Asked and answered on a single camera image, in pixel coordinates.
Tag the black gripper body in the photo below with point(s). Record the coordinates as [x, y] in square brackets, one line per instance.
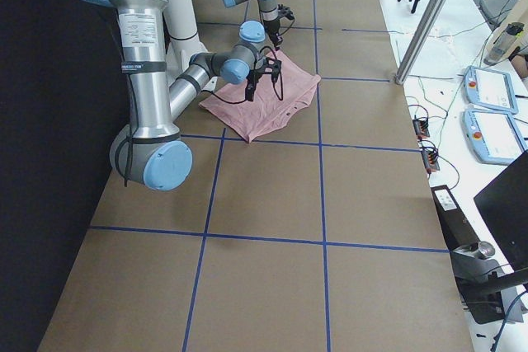
[274, 30]
[251, 82]

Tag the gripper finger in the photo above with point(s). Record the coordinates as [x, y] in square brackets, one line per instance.
[250, 91]
[277, 40]

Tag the pink Snoopy t-shirt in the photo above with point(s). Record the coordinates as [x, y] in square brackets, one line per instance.
[271, 109]

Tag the upper teach pendant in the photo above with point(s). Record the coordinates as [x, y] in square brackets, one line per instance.
[490, 89]

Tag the teach pendant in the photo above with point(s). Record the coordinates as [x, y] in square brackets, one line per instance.
[490, 89]
[493, 136]

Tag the clear water bottle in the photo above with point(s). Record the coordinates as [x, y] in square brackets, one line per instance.
[503, 43]

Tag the lower teach pendant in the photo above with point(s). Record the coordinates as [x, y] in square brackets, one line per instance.
[493, 136]

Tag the black monitor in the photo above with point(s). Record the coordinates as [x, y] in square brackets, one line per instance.
[502, 204]

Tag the black electronics box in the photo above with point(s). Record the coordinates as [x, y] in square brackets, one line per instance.
[472, 259]

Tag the aluminium frame post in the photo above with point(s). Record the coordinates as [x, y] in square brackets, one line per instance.
[423, 29]

